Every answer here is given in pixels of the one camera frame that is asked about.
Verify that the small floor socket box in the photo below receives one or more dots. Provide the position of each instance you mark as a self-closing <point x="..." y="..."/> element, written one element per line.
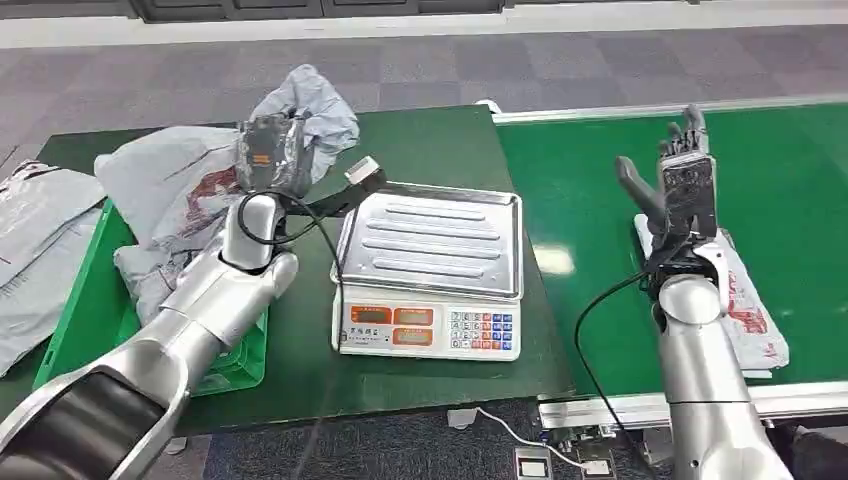
<point x="597" y="469"/>

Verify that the large floor socket box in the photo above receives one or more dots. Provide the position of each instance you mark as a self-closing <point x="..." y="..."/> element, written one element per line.
<point x="533" y="466"/>

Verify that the white electronic scale steel tray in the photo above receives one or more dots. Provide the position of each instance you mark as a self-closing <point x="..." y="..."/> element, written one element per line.
<point x="430" y="245"/>

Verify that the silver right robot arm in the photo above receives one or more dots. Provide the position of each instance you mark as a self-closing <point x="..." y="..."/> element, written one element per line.
<point x="702" y="371"/>

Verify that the white power plug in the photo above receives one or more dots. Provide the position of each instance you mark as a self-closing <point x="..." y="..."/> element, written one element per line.
<point x="462" y="418"/>

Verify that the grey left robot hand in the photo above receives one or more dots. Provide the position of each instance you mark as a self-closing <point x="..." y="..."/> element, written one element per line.
<point x="265" y="149"/>

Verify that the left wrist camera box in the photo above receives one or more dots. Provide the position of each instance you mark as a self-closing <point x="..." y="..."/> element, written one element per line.
<point x="363" y="171"/>

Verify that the white parcel bag red print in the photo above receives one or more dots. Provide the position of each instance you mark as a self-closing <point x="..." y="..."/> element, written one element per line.
<point x="755" y="331"/>

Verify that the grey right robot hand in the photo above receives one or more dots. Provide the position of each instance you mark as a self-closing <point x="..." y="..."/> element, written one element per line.
<point x="689" y="192"/>

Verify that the grey parcel bag dark-red print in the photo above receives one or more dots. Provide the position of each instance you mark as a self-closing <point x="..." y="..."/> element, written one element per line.
<point x="152" y="172"/>

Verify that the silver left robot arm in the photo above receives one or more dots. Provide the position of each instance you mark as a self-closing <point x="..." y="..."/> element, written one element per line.
<point x="199" y="305"/>

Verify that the green belt conveyor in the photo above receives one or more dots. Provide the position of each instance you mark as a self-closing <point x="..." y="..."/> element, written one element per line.
<point x="583" y="166"/>

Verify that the green plastic crate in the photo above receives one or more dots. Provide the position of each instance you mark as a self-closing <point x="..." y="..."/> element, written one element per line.
<point x="86" y="311"/>

